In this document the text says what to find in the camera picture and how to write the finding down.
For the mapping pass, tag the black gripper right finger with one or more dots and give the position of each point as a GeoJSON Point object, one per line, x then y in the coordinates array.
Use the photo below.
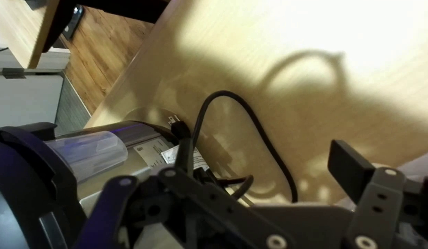
{"type": "Point", "coordinates": [371, 208]}

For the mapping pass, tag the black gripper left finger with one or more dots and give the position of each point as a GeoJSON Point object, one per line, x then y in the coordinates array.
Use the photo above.
{"type": "Point", "coordinates": [209, 202]}

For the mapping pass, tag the white cabinet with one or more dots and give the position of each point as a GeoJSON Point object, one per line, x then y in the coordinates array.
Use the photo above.
{"type": "Point", "coordinates": [25, 99]}

